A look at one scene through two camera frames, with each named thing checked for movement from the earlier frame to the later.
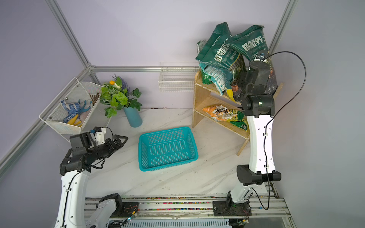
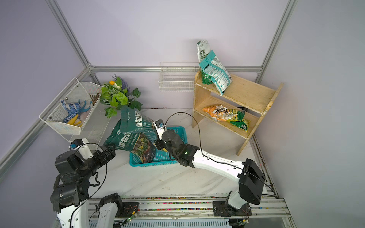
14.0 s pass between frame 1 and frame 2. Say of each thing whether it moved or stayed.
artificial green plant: stayed
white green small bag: moved
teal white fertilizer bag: stayed
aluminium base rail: stayed
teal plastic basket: moved
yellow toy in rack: stayed
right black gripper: moved
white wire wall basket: stayed
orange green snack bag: stayed
